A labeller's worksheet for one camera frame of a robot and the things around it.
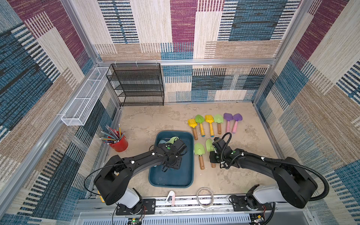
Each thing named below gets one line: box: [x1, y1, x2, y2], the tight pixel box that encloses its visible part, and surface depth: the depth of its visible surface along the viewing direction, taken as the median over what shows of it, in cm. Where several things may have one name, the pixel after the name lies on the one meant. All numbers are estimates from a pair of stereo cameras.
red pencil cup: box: [109, 135, 129, 153], surface depth 97 cm
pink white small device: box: [165, 190, 176, 207], surface depth 76 cm
